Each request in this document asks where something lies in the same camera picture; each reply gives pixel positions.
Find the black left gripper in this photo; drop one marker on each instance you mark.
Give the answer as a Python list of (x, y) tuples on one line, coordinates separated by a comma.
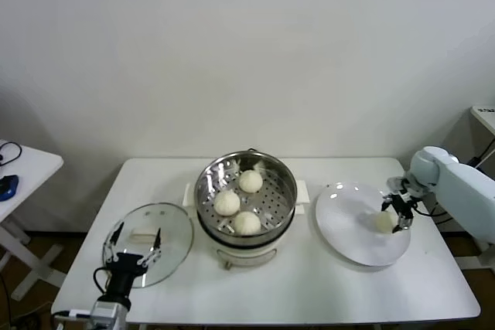
[(125, 264)]

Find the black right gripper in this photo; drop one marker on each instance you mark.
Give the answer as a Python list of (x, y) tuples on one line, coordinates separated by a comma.
[(401, 205)]

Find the white steamed baozi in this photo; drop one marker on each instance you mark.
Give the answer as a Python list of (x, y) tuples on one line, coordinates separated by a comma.
[(246, 223), (227, 203), (250, 182), (384, 222)]

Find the round glass pot lid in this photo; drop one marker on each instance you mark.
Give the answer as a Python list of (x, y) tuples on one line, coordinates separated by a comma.
[(178, 225)]

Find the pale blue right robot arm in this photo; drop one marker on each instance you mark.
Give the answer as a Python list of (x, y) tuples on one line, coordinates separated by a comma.
[(464, 191)]

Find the stainless steel steamer basket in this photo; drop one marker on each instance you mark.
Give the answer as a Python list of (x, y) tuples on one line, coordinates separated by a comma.
[(207, 191)]

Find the white round plate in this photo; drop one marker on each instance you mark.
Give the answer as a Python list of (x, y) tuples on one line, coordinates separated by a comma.
[(340, 206)]

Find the white side table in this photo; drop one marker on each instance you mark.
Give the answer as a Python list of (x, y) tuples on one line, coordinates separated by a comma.
[(35, 175)]

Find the white side desk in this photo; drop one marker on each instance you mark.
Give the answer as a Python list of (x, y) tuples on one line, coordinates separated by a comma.
[(483, 117)]

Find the blue computer mouse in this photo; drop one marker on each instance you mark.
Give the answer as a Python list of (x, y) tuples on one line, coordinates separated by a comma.
[(9, 187)]

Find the silver right wrist camera assembly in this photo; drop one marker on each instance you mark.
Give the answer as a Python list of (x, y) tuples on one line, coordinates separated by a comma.
[(398, 184)]

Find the silver wrist camera assembly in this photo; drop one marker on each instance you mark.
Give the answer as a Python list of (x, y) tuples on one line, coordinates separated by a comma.
[(398, 184), (108, 314)]

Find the silver left wrist camera assembly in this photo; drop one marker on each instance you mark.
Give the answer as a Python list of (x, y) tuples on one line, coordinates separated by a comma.
[(108, 314)]

